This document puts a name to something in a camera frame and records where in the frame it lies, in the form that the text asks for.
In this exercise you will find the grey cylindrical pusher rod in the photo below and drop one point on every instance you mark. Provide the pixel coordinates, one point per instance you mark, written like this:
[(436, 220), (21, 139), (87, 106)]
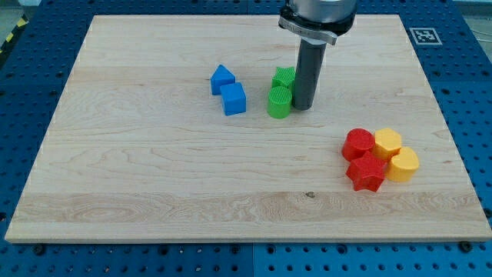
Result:
[(308, 68)]

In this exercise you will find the red star block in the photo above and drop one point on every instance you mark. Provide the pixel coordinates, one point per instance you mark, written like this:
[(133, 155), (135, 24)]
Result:
[(366, 172)]

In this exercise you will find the red cylinder block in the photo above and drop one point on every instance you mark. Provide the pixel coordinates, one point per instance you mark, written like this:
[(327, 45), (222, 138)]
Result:
[(357, 142)]

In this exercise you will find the yellow hexagon block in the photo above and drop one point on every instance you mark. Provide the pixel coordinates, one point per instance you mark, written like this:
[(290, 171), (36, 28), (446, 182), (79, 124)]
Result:
[(387, 143)]

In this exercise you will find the blue cube block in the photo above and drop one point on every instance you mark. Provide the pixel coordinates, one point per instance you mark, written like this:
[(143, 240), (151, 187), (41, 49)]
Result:
[(234, 99)]

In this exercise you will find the yellow heart block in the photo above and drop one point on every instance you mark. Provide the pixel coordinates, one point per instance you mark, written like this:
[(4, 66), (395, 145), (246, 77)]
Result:
[(403, 165)]

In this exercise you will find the blue triangular prism block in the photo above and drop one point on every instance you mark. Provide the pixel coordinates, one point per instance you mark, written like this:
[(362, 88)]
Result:
[(221, 76)]

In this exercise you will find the wooden board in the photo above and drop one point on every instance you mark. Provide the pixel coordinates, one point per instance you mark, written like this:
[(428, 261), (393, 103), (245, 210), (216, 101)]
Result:
[(140, 151)]

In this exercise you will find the green cylinder block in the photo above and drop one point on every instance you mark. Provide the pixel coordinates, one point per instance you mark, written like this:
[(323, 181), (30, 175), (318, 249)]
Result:
[(279, 102)]

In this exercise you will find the white fiducial marker tag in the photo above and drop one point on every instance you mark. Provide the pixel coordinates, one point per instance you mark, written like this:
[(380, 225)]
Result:
[(425, 36)]

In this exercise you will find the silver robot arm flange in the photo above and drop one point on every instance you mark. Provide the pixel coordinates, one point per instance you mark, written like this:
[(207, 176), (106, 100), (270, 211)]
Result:
[(318, 22)]

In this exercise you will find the green star block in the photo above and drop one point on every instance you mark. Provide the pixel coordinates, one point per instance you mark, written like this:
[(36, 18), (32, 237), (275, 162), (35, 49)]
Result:
[(283, 77)]

